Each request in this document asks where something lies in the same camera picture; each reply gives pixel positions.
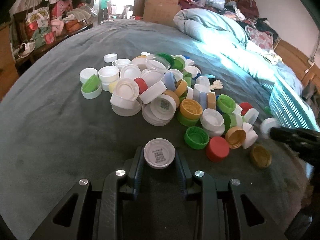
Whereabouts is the red bottle cap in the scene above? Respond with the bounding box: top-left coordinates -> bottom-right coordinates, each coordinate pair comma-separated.
206,137 -> 229,163

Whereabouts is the grey bed sheet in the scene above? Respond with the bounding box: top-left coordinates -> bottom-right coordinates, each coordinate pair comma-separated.
1,20 -> 308,239

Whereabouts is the red patterned pillow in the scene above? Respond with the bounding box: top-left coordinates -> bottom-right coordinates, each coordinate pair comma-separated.
245,25 -> 273,50

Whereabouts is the green bottle cap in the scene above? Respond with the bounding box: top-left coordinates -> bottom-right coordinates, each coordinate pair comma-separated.
184,126 -> 209,150

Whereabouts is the teal plastic basket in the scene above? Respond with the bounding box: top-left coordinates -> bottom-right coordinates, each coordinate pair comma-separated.
258,72 -> 319,132

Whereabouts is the yellow open bottle cap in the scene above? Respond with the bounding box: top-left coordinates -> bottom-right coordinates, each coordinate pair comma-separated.
180,99 -> 203,120

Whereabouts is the light blue duvet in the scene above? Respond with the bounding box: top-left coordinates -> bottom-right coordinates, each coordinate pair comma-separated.
173,9 -> 304,95

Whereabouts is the cardboard box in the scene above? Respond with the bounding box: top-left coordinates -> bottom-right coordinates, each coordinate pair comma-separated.
143,0 -> 181,27

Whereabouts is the gold cap apart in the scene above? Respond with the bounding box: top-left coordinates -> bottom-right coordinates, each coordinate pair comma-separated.
249,144 -> 272,168

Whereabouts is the white wide cap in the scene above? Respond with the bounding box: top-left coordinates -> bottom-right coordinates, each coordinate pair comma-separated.
113,79 -> 139,101

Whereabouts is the cluttered side table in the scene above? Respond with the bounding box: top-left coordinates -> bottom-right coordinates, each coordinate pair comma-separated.
9,0 -> 97,59

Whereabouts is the white cap with code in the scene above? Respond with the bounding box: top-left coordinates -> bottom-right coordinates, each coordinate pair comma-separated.
143,138 -> 176,169

